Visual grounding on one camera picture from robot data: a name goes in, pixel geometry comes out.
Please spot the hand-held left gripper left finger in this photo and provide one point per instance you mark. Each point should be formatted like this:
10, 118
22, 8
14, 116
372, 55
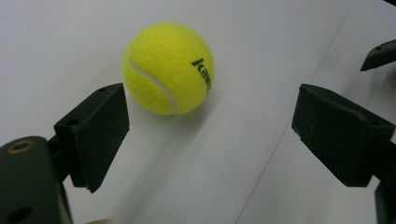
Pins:
93, 133

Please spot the yellow tennis ball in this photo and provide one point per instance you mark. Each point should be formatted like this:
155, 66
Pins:
168, 68

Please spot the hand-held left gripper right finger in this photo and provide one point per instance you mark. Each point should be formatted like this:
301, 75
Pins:
339, 137

